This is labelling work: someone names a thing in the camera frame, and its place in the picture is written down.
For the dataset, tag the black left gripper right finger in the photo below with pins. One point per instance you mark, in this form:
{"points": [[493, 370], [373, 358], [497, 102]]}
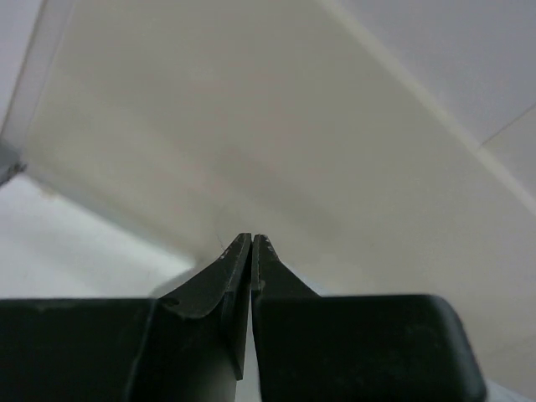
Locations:
{"points": [[310, 347]]}

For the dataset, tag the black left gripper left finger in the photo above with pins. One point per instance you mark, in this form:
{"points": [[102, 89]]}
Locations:
{"points": [[188, 345]]}

